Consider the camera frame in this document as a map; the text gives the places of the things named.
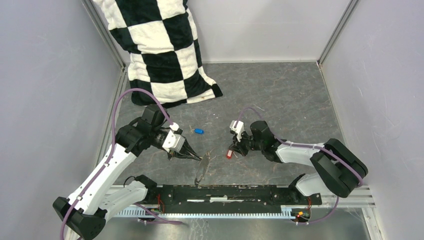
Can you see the key with blue tag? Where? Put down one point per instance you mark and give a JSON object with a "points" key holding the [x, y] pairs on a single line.
{"points": [[196, 130]]}

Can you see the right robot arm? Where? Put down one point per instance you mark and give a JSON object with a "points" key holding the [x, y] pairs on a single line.
{"points": [[337, 169]]}

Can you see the white slotted cable duct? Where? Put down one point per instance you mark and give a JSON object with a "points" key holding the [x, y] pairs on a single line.
{"points": [[137, 212]]}

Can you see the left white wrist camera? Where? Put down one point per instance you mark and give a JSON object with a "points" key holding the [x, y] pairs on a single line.
{"points": [[174, 141]]}

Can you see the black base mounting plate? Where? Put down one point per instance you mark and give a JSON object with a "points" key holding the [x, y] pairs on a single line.
{"points": [[227, 199]]}

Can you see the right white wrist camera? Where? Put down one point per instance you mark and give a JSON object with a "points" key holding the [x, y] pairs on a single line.
{"points": [[237, 128]]}

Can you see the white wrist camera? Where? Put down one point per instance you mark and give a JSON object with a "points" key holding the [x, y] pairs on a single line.
{"points": [[237, 128], [174, 141]]}

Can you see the key with red tag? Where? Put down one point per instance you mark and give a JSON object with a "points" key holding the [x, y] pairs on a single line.
{"points": [[231, 154]]}

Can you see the black white checkered blanket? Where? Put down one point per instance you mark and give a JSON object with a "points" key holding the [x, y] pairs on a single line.
{"points": [[162, 40]]}

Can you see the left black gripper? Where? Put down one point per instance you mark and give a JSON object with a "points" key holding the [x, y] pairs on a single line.
{"points": [[186, 149]]}

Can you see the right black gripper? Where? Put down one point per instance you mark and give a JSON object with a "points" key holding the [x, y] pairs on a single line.
{"points": [[238, 146]]}

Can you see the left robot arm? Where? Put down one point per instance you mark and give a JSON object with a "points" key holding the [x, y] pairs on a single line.
{"points": [[87, 210]]}

